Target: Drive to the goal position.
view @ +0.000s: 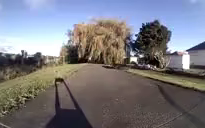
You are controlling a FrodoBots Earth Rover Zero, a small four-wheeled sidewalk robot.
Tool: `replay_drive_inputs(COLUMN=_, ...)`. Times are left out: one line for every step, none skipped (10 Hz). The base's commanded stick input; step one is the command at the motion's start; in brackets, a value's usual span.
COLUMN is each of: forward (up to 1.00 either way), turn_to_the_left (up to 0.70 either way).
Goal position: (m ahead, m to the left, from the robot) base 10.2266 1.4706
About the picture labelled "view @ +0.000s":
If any grey asphalt path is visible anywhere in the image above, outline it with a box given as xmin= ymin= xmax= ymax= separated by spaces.
xmin=0 ymin=63 xmax=205 ymax=128

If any row of bushes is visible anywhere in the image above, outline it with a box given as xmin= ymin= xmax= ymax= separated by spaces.
xmin=0 ymin=39 xmax=63 ymax=84

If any grass verge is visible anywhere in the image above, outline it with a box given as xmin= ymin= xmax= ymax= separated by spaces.
xmin=0 ymin=63 xmax=88 ymax=121

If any large weeping willow tree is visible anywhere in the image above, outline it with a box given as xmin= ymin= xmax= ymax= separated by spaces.
xmin=59 ymin=18 xmax=133 ymax=65

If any dark green tree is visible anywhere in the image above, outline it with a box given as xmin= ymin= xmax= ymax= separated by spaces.
xmin=133 ymin=19 xmax=173 ymax=69

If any grass strip beside houses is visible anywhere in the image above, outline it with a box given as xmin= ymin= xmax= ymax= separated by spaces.
xmin=125 ymin=68 xmax=205 ymax=95

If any white shed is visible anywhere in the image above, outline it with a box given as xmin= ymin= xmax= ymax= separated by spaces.
xmin=167 ymin=50 xmax=191 ymax=71

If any white house with dark roof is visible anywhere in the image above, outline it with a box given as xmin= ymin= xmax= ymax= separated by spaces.
xmin=185 ymin=36 xmax=205 ymax=69

